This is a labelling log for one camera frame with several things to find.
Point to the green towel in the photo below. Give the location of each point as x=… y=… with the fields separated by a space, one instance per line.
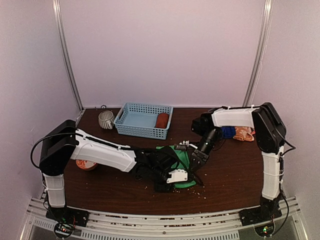
x=183 y=164

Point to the left aluminium corner post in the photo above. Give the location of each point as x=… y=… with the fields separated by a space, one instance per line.
x=65 y=53

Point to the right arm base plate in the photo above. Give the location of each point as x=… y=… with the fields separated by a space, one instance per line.
x=256 y=215

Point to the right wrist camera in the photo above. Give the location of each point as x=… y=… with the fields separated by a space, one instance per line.
x=185 y=145

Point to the blue towel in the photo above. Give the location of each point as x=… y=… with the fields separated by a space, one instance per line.
x=228 y=132

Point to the rust brown towel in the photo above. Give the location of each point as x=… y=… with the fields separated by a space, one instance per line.
x=162 y=120

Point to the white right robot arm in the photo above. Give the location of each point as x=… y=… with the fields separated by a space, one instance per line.
x=270 y=136

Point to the striped ceramic cup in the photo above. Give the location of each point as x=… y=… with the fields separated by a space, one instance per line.
x=106 y=120

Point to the orange patterned bowl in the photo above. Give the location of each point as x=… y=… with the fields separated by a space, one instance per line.
x=86 y=165

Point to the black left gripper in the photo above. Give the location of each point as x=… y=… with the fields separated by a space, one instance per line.
x=158 y=188

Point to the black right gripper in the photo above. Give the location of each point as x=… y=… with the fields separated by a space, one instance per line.
x=200 y=156

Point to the aluminium front rail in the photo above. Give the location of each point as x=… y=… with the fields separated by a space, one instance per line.
x=223 y=225

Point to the aluminium corner post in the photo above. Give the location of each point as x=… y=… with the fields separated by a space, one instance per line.
x=260 y=50
x=65 y=53

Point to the light blue perforated basket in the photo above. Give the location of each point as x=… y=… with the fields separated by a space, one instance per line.
x=139 y=120

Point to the right aluminium corner post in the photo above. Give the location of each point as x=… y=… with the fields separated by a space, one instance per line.
x=260 y=50

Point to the white cloth under green towel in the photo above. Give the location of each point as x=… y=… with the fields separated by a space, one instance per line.
x=244 y=134

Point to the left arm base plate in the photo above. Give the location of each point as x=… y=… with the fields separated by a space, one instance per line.
x=71 y=216

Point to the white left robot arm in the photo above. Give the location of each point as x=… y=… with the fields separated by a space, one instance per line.
x=67 y=142

